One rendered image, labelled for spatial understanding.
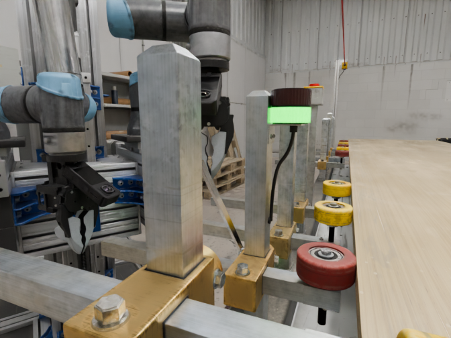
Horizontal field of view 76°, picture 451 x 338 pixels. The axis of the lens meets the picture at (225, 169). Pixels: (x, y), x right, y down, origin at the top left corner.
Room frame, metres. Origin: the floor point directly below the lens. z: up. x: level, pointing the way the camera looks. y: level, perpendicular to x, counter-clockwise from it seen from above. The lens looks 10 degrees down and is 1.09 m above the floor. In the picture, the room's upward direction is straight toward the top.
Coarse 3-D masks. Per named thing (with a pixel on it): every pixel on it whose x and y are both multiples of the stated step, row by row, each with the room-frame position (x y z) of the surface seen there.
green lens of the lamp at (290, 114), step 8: (272, 112) 0.43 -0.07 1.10; (280, 112) 0.42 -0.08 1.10; (288, 112) 0.41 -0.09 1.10; (296, 112) 0.41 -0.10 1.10; (304, 112) 0.41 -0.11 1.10; (272, 120) 0.43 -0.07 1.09; (280, 120) 0.42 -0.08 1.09; (288, 120) 0.41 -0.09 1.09; (296, 120) 0.41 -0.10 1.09; (304, 120) 0.42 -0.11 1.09
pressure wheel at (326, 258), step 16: (304, 256) 0.37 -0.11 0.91; (320, 256) 0.38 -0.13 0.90; (336, 256) 0.38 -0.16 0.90; (352, 256) 0.37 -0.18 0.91; (304, 272) 0.36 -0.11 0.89; (320, 272) 0.34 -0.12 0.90; (336, 272) 0.34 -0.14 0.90; (352, 272) 0.35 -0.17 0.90; (320, 288) 0.34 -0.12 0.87; (336, 288) 0.34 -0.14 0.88; (320, 320) 0.37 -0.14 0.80
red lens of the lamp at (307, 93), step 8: (272, 96) 0.43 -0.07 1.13; (280, 96) 0.42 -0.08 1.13; (288, 96) 0.41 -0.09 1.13; (296, 96) 0.41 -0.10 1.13; (304, 96) 0.41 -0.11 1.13; (272, 104) 0.43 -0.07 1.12; (280, 104) 0.42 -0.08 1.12; (288, 104) 0.41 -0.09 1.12; (296, 104) 0.41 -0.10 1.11; (304, 104) 0.41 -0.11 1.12
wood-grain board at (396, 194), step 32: (352, 160) 1.36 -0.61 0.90; (384, 160) 1.36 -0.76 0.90; (416, 160) 1.36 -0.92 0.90; (448, 160) 1.36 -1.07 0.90; (352, 192) 0.74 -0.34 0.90; (384, 192) 0.74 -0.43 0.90; (416, 192) 0.74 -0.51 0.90; (448, 192) 0.74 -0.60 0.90; (352, 224) 0.56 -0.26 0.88; (384, 224) 0.51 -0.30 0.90; (416, 224) 0.51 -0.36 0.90; (448, 224) 0.51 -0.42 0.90; (384, 256) 0.38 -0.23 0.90; (416, 256) 0.38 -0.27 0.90; (448, 256) 0.38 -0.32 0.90; (384, 288) 0.30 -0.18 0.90; (416, 288) 0.30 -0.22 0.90; (448, 288) 0.30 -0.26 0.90; (384, 320) 0.25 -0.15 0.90; (416, 320) 0.25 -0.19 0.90; (448, 320) 0.25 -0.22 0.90
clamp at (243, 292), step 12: (252, 264) 0.41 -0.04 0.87; (264, 264) 0.41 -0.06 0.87; (276, 264) 0.47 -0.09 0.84; (228, 276) 0.38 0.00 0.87; (240, 276) 0.38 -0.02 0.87; (252, 276) 0.38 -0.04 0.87; (228, 288) 0.38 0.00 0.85; (240, 288) 0.38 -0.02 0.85; (252, 288) 0.37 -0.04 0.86; (228, 300) 0.38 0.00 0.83; (240, 300) 0.38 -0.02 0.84; (252, 300) 0.37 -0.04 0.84; (252, 312) 0.37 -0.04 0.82
